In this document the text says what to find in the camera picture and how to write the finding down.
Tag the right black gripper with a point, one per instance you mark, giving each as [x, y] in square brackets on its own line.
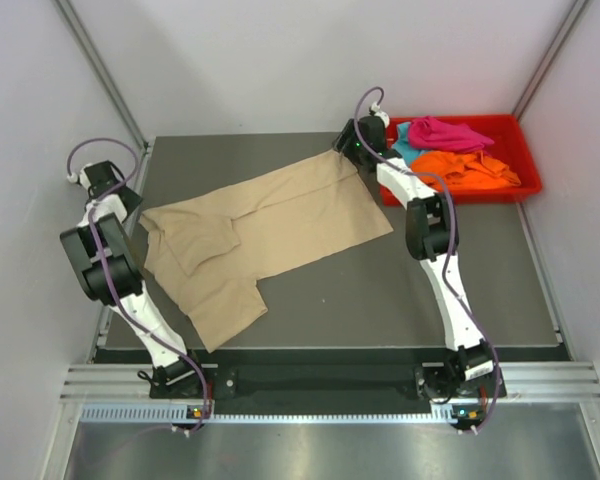
[352, 131]

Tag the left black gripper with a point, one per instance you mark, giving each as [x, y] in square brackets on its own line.
[134, 198]

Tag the beige t shirt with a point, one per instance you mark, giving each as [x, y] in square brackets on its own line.
[208, 253]

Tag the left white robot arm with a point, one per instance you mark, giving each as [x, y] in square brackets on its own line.
[100, 255]

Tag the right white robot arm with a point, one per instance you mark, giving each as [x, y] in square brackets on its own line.
[432, 237]

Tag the light blue t shirt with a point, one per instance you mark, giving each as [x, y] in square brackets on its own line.
[403, 146]

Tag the pink t shirt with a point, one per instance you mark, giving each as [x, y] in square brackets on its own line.
[430, 133]

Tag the orange t shirt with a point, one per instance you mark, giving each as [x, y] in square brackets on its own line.
[464, 172]

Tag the red plastic bin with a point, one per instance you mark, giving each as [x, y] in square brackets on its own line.
[510, 147]

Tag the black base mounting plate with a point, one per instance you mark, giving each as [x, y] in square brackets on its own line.
[337, 382]

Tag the left aluminium corner post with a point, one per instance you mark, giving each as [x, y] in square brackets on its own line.
[71, 18]

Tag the aluminium corner post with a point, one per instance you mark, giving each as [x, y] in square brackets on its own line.
[566, 27]
[71, 18]

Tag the right aluminium corner post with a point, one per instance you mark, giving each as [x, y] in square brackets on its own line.
[566, 27]

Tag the aluminium front rail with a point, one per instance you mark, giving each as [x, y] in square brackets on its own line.
[114, 394]

